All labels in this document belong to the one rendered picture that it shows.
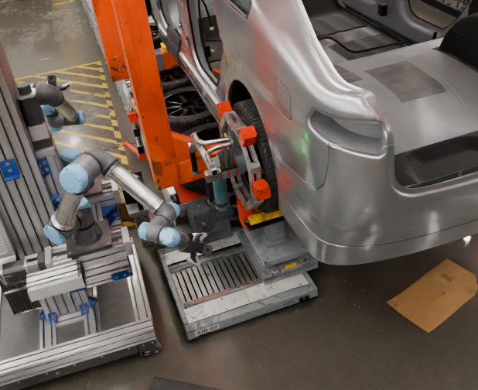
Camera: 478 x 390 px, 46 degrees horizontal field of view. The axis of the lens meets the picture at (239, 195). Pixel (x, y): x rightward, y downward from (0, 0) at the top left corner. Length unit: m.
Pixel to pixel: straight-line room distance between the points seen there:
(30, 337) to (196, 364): 0.95
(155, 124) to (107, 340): 1.28
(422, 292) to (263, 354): 1.04
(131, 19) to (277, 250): 1.60
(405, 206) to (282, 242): 1.37
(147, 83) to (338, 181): 1.48
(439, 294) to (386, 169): 1.53
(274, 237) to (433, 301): 1.02
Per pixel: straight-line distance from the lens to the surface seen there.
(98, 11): 5.17
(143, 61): 3.28
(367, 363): 3.23
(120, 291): 3.49
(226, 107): 3.25
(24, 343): 3.43
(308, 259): 3.56
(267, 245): 3.55
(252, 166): 2.93
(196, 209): 3.63
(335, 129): 2.27
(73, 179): 2.38
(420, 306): 3.51
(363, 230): 2.40
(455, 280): 3.70
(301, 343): 3.30
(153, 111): 3.40
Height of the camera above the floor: 2.56
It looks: 36 degrees down
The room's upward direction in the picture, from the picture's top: 7 degrees counter-clockwise
